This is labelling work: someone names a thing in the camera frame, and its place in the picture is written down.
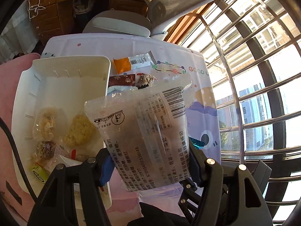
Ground large clear printed snack bag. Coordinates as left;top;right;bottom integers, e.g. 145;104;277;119
85;75;193;192

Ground clear nut bar pack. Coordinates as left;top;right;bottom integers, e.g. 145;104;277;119
135;73;158;89

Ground green yellow candy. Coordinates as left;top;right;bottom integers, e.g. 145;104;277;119
30;165;49;184

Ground white lace covered furniture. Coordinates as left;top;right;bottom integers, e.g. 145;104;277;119
0;0;39;64

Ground clear bag of yellow chunks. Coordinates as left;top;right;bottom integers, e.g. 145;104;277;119
33;107;58;142

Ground white charging cable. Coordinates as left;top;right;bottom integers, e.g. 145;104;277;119
27;0;47;20

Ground red labelled snack pack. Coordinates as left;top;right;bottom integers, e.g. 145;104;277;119
55;145;90;167

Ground blue foil candy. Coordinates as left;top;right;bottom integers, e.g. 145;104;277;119
189;137;205;150

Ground round yellow rice cake pack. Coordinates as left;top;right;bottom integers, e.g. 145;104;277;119
63;114;96;146

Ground brown chocolate bar wrapper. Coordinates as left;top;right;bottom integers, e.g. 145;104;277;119
108;74;136;87

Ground red white candy pack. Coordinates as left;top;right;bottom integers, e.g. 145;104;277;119
32;141;56;167

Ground wooden desk with drawers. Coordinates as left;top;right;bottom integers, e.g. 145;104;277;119
29;0;147;45

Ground white plastic storage bin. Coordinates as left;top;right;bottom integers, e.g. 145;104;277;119
11;56;111;195

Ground grey office chair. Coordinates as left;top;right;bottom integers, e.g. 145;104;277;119
83;0;214;41

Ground orange white snack bar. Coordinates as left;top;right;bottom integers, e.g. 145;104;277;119
113;51;156;74

